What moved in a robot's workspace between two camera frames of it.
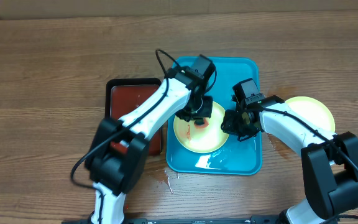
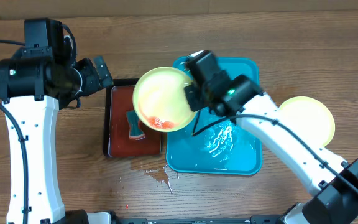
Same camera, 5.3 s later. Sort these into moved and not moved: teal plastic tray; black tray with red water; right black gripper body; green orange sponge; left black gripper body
Moved: green orange sponge; left black gripper body; right black gripper body
Not moved: black tray with red water; teal plastic tray
